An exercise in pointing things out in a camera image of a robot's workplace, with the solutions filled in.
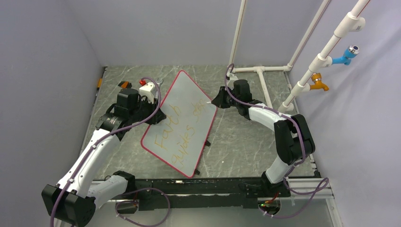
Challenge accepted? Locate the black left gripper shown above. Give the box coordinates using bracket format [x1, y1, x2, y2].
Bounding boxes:
[130, 96, 166, 125]

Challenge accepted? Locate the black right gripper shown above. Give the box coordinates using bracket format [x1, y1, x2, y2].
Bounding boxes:
[211, 87, 240, 109]

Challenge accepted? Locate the red-framed whiteboard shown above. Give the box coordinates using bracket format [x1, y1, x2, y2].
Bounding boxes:
[141, 70, 217, 178]

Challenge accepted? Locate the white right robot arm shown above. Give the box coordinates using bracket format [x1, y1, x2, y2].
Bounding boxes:
[211, 79, 315, 196]

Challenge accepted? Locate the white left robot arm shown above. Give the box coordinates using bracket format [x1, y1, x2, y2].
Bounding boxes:
[42, 87, 166, 227]

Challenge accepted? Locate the silver wrench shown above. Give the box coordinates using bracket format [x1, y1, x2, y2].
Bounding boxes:
[156, 79, 163, 86]

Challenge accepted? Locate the orange black tool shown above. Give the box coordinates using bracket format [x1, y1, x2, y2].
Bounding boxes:
[118, 81, 132, 89]

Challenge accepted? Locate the orange faucet valve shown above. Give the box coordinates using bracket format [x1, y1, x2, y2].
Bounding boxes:
[310, 73, 329, 91]

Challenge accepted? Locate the blue faucet valve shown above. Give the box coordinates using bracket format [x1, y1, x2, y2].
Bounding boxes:
[332, 45, 360, 66]

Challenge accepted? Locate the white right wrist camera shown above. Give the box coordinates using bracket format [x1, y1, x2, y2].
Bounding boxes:
[226, 72, 238, 80]

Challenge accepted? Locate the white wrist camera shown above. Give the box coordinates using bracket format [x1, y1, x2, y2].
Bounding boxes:
[226, 72, 238, 80]
[139, 79, 158, 104]

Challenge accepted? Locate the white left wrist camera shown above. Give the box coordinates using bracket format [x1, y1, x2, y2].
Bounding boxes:
[139, 79, 158, 104]

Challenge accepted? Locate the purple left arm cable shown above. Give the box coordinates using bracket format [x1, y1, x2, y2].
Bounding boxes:
[49, 77, 171, 227]

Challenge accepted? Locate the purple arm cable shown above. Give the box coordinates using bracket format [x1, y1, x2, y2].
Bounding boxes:
[49, 77, 171, 227]
[224, 63, 330, 219]

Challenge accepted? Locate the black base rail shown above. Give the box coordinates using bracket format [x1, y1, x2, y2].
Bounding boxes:
[114, 176, 290, 211]

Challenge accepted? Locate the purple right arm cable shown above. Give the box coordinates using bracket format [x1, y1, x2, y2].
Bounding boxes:
[224, 63, 330, 219]

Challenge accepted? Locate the white PVC pipe frame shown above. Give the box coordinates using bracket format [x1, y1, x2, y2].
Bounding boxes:
[229, 0, 369, 112]

